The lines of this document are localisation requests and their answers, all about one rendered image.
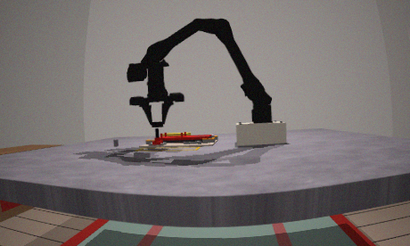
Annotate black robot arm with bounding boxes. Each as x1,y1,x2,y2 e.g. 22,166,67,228
127,19,273,123

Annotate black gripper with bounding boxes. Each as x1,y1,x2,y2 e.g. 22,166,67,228
129,78,185,125

